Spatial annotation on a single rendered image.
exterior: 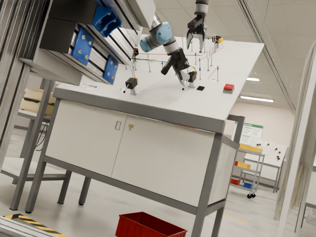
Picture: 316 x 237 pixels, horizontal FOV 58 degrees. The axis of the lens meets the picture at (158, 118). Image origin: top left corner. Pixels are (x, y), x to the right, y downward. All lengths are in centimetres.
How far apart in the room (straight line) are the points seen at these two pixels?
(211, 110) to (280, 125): 1129
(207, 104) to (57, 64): 94
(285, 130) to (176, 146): 1129
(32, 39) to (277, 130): 1221
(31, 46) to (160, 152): 96
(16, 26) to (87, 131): 113
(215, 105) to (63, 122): 102
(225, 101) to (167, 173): 52
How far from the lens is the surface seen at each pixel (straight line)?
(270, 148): 1074
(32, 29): 94
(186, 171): 158
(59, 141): 204
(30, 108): 226
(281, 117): 1289
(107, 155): 179
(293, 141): 173
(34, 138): 213
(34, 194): 217
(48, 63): 92
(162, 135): 164
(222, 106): 161
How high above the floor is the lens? 68
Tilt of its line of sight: 4 degrees up
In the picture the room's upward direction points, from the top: 14 degrees clockwise
